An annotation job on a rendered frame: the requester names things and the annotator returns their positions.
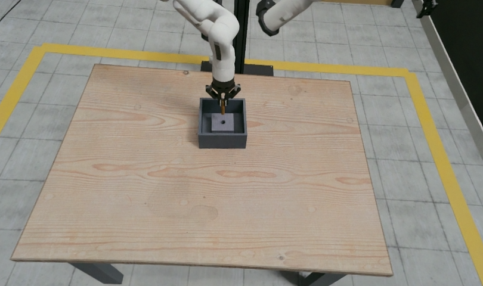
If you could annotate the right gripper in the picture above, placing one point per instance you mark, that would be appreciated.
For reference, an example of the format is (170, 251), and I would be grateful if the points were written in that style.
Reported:
(223, 87)

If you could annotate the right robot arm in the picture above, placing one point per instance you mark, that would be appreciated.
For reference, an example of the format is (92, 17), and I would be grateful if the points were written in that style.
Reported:
(220, 26)

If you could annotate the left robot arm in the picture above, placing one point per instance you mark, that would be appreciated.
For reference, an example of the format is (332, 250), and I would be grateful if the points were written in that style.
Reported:
(284, 11)

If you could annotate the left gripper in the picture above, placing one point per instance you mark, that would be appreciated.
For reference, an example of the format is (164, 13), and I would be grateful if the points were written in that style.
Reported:
(430, 8)

